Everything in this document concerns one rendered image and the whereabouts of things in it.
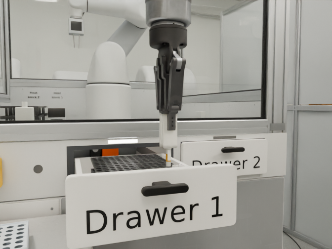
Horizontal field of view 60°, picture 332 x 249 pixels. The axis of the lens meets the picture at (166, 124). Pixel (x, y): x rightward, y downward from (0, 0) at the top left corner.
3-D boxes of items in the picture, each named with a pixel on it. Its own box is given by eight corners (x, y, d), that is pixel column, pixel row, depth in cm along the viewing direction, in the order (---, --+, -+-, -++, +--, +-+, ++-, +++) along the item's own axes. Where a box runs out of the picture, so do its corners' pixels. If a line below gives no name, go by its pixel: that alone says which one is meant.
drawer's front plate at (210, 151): (267, 173, 92) (268, 139, 92) (183, 180, 83) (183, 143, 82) (263, 172, 94) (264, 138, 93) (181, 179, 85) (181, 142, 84)
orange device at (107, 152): (118, 157, 114) (118, 143, 114) (90, 159, 111) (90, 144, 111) (117, 155, 119) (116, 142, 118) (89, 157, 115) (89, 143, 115)
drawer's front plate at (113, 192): (236, 225, 52) (237, 164, 51) (66, 250, 43) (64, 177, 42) (231, 221, 54) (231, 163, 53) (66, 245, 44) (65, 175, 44)
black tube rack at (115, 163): (186, 201, 59) (186, 170, 59) (99, 211, 54) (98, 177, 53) (155, 176, 80) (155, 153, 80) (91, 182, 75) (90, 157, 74)
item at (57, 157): (286, 175, 97) (287, 132, 96) (-85, 209, 65) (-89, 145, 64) (182, 142, 187) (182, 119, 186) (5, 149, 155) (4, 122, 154)
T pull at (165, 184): (189, 192, 45) (189, 184, 45) (142, 197, 42) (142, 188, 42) (181, 186, 48) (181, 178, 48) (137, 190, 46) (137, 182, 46)
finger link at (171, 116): (173, 104, 57) (179, 104, 54) (174, 130, 57) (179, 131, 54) (166, 104, 56) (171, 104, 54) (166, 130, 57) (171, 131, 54)
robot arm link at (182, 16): (181, 7, 62) (181, 35, 62) (140, 2, 59) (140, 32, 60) (199, -9, 53) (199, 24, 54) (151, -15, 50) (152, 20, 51)
